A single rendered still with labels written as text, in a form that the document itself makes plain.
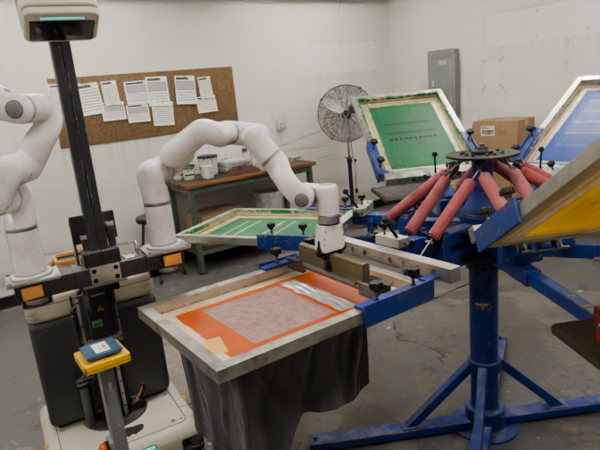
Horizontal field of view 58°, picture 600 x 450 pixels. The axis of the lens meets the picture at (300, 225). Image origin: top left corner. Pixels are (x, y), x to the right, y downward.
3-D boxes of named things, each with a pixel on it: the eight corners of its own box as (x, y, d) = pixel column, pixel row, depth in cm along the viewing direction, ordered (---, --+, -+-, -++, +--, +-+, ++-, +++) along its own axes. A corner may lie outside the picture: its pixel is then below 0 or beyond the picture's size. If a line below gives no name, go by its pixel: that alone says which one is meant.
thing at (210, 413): (254, 499, 154) (236, 363, 144) (188, 428, 190) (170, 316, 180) (262, 494, 156) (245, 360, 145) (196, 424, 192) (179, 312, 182)
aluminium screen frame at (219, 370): (218, 385, 134) (216, 371, 133) (138, 317, 180) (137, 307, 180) (432, 294, 177) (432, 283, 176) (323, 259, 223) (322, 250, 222)
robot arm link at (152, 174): (137, 208, 188) (129, 162, 184) (153, 200, 201) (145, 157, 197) (163, 206, 186) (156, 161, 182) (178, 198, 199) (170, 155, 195)
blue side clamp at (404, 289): (366, 328, 159) (364, 306, 158) (354, 323, 163) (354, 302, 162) (434, 298, 176) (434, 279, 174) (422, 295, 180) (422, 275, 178)
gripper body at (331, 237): (333, 214, 190) (335, 245, 193) (310, 220, 185) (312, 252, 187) (347, 218, 184) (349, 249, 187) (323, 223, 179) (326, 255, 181)
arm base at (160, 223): (140, 244, 201) (133, 204, 197) (172, 237, 207) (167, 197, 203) (151, 253, 188) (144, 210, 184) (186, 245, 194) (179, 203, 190)
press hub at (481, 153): (495, 462, 233) (494, 152, 200) (426, 423, 264) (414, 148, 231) (545, 425, 254) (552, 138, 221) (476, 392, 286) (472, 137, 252)
